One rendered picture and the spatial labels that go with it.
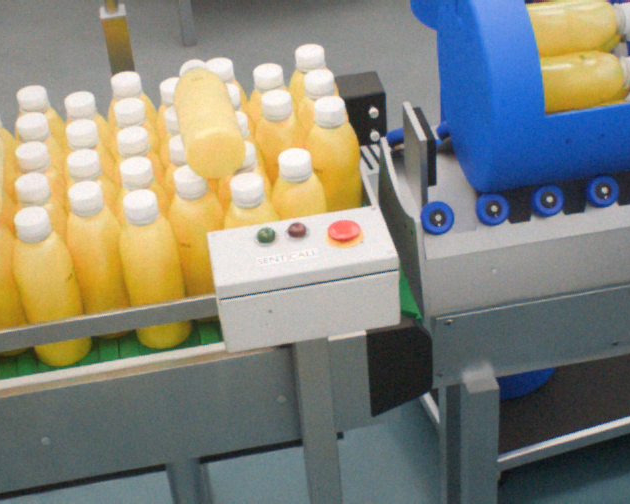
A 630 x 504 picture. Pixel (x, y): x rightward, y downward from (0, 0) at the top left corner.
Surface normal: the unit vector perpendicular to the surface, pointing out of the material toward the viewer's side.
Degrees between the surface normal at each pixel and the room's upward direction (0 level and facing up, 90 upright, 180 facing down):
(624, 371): 0
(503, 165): 104
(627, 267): 70
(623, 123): 91
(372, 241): 0
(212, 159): 88
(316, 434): 90
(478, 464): 90
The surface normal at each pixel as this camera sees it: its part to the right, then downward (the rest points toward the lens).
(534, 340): 0.19, 0.82
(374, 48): -0.07, -0.79
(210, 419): 0.18, 0.59
